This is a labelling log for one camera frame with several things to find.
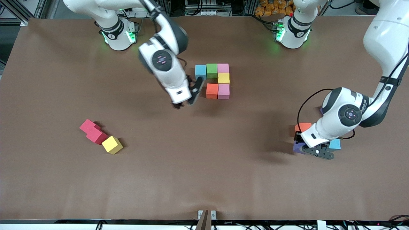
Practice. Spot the orange foam cube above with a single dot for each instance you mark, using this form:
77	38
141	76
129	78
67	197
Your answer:
302	126
212	91

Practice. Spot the blue foam cube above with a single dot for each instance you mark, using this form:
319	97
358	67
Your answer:
335	145
200	71

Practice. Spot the green foam cube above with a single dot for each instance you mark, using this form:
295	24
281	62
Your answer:
212	70

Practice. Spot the pink foam cube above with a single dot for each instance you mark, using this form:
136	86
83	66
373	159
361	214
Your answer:
223	91
223	68

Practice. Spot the yellow foam cube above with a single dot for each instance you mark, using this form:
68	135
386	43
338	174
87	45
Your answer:
223	78
112	144

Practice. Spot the red foam cube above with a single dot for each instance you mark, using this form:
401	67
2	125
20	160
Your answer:
88	125
96	136

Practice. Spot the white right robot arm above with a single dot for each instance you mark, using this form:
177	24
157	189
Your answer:
161	60

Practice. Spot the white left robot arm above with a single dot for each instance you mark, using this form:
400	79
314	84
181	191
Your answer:
350	115

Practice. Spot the small white box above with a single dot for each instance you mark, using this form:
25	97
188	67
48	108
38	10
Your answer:
321	225

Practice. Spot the paper table cover sheet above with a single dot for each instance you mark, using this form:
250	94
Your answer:
204	175

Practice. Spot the grey electronics unit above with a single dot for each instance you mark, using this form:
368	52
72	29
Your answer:
204	6

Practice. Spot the white power strip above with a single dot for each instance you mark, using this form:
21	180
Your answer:
140	10

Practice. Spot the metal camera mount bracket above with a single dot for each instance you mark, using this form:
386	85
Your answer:
206	218

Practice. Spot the aluminium frame profile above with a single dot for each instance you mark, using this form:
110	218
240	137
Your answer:
19	9

